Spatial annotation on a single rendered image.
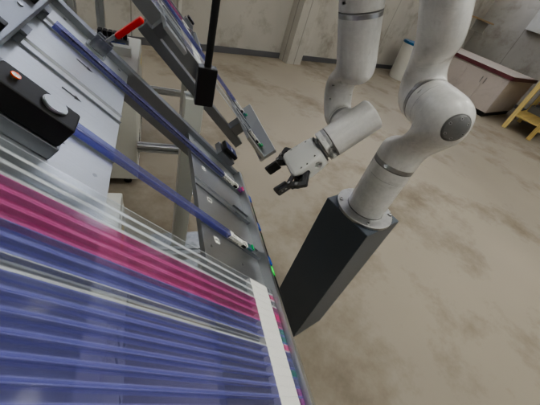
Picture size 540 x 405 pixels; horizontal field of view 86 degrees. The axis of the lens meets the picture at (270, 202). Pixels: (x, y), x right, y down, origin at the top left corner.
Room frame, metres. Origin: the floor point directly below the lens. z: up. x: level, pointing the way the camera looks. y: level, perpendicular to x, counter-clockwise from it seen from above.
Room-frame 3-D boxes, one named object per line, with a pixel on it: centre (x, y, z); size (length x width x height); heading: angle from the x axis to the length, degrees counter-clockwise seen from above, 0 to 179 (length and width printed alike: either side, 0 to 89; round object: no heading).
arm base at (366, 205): (0.80, -0.30, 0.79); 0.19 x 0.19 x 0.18
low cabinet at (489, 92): (7.42, -3.05, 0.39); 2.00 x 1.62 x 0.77; 48
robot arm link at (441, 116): (0.77, -0.31, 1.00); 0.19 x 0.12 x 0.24; 15
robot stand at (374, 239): (0.80, -0.30, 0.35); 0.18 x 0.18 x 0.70; 48
